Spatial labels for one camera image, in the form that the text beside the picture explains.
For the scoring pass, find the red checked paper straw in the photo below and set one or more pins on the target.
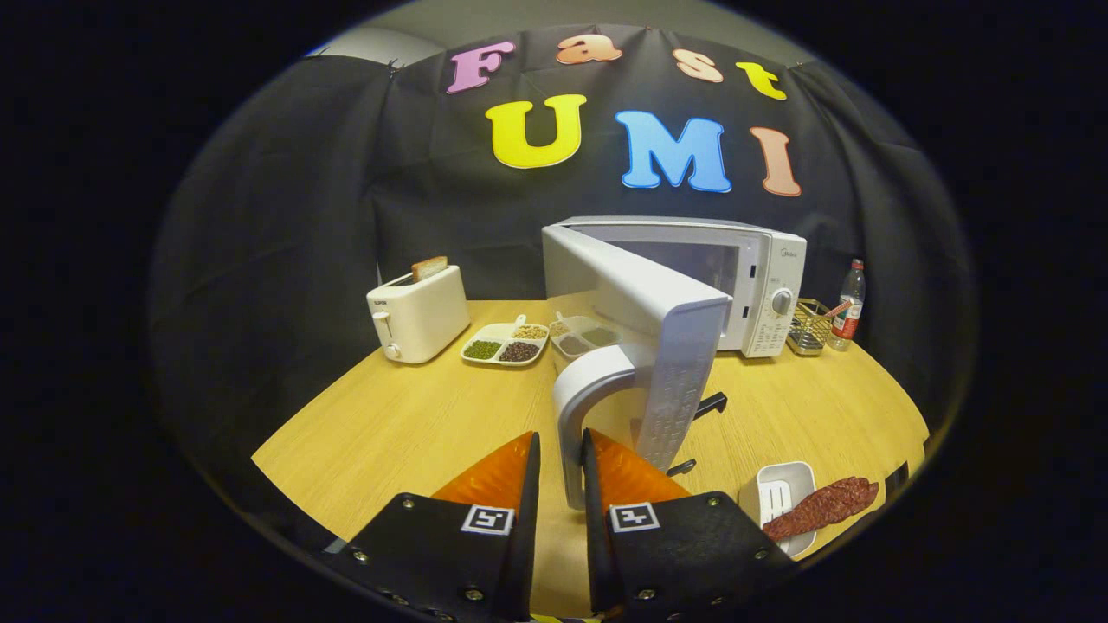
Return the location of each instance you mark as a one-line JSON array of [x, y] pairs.
[[838, 309]]

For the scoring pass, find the cream bread toaster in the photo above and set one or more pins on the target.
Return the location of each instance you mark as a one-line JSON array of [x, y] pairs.
[[424, 316]]

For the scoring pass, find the dark red meat strip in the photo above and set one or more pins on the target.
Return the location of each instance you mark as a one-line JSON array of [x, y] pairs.
[[822, 506]]

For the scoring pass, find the white divided tray of beans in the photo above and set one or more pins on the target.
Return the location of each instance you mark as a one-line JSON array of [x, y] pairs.
[[502, 344]]

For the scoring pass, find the small white dish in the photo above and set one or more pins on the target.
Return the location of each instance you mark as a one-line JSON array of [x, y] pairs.
[[783, 484]]

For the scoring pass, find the clear plastic bottle red cap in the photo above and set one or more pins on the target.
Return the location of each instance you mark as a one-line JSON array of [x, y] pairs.
[[850, 303]]

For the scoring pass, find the white toaster oven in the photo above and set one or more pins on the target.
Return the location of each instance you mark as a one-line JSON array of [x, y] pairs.
[[658, 298]]

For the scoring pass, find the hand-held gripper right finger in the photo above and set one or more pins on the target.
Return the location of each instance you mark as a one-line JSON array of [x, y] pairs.
[[592, 519]]

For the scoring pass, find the toast slice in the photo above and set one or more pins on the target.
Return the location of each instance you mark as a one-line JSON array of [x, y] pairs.
[[429, 268]]

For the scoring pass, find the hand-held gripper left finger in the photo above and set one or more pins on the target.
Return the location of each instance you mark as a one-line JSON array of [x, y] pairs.
[[530, 519]]

